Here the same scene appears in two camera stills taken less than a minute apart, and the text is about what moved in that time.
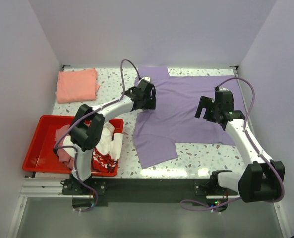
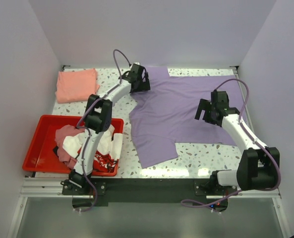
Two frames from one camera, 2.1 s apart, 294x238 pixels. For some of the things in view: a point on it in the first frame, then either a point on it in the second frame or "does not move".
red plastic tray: x=40 y=156 does not move
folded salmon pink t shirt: x=77 y=86 does not move
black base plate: x=104 y=191 does not move
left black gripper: x=151 y=104 -> x=144 y=86
